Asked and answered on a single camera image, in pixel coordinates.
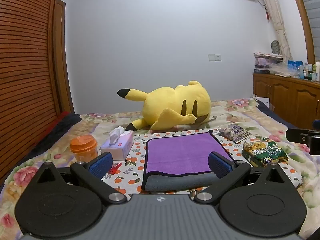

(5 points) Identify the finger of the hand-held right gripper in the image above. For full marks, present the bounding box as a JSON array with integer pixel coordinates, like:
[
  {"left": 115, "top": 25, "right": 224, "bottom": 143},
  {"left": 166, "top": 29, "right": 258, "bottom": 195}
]
[{"left": 286, "top": 128, "right": 311, "bottom": 143}]

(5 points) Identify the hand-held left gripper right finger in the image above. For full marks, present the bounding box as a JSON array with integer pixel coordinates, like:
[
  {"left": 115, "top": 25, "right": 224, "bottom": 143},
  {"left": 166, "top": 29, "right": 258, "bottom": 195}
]
[{"left": 194, "top": 152, "right": 288, "bottom": 205}]

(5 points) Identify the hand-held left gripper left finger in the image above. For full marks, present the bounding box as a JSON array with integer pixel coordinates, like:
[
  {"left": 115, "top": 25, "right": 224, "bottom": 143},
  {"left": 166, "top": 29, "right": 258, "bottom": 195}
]
[{"left": 30, "top": 152, "right": 127, "bottom": 205}]

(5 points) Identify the purple and grey towel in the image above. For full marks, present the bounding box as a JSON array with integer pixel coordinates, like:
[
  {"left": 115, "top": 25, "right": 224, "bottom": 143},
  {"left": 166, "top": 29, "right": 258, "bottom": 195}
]
[{"left": 141, "top": 132, "right": 236, "bottom": 193}]

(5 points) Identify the red candy wrapper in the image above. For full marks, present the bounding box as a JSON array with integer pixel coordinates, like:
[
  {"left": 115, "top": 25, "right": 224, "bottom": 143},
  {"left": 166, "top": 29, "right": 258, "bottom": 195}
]
[{"left": 108, "top": 162, "right": 122, "bottom": 175}]

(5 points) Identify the orange lidded cup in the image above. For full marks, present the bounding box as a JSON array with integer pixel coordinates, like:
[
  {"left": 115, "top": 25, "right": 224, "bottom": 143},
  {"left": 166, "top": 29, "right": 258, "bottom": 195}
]
[{"left": 70, "top": 134, "right": 98, "bottom": 164}]

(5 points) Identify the pale purple tissue box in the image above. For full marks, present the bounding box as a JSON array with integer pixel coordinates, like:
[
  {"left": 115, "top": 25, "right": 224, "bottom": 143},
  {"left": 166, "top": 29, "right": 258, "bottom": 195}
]
[{"left": 100, "top": 126, "right": 134, "bottom": 161}]

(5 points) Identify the dark blue mattress edge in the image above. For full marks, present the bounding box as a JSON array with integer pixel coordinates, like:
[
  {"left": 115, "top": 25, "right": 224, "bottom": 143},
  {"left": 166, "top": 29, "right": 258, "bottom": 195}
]
[{"left": 254, "top": 98, "right": 299, "bottom": 130}]

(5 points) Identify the orange fruit print cloth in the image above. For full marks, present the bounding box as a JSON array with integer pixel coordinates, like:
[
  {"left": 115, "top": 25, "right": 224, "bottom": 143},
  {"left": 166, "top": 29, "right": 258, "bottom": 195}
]
[{"left": 99, "top": 128, "right": 305, "bottom": 198}]

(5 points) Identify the purple patterned packet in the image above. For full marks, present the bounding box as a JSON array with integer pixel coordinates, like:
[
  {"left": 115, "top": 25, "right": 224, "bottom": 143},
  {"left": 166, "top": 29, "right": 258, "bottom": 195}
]
[{"left": 218, "top": 123, "right": 251, "bottom": 144}]

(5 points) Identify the green and yellow snack bag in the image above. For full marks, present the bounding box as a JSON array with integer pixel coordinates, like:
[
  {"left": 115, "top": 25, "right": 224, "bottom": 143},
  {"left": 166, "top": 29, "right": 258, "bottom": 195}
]
[{"left": 242, "top": 138, "right": 289, "bottom": 168}]

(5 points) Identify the wooden cabinet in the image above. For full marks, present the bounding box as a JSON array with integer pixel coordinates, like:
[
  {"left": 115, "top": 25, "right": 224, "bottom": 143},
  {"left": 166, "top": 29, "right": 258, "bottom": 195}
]
[{"left": 252, "top": 72, "right": 320, "bottom": 130}]

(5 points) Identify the white cardboard box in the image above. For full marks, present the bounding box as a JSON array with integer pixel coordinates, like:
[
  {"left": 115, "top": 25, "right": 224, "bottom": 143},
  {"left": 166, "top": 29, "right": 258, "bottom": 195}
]
[{"left": 252, "top": 94, "right": 270, "bottom": 106}]

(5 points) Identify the dark blue blanket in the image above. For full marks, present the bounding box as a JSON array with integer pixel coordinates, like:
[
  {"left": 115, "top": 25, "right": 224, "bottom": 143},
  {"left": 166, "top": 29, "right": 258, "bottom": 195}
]
[{"left": 22, "top": 112, "right": 82, "bottom": 161}]

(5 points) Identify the group of toiletry bottles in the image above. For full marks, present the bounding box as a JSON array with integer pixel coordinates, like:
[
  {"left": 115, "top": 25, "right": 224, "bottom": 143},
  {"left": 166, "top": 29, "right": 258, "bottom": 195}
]
[{"left": 299, "top": 60, "right": 320, "bottom": 82}]

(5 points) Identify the blue and white box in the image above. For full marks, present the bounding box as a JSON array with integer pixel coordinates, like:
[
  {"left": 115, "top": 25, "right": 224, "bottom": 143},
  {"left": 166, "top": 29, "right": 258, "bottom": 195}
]
[{"left": 287, "top": 60, "right": 303, "bottom": 78}]

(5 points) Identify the clear plastic bag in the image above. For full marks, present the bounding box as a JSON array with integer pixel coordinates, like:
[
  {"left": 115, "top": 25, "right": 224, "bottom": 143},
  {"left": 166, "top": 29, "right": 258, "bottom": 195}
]
[{"left": 269, "top": 62, "right": 293, "bottom": 77}]

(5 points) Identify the yellow plush toy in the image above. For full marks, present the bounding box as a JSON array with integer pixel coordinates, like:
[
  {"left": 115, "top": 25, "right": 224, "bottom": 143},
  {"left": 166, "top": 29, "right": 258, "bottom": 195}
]
[{"left": 117, "top": 80, "right": 212, "bottom": 131}]

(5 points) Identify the grey hand fan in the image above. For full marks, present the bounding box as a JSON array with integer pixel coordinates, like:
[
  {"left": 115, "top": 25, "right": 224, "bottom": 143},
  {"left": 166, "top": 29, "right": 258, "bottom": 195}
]
[{"left": 271, "top": 40, "right": 282, "bottom": 55}]

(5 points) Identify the cream patterned curtain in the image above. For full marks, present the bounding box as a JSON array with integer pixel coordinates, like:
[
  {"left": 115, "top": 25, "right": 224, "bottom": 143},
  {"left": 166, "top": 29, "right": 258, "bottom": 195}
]
[{"left": 254, "top": 0, "right": 293, "bottom": 63}]

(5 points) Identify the louvered wooden wardrobe door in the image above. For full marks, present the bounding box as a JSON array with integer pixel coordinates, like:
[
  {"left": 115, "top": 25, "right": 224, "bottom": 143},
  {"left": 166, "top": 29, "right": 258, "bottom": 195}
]
[{"left": 0, "top": 0, "right": 75, "bottom": 180}]

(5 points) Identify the grey window blind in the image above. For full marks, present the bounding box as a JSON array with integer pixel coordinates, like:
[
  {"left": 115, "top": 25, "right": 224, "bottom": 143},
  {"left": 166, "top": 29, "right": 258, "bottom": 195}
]
[{"left": 295, "top": 0, "right": 320, "bottom": 63}]

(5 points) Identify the wooden window frame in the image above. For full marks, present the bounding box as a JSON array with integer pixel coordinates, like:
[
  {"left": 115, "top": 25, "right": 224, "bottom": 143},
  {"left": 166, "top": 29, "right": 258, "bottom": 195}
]
[{"left": 287, "top": 0, "right": 316, "bottom": 64}]

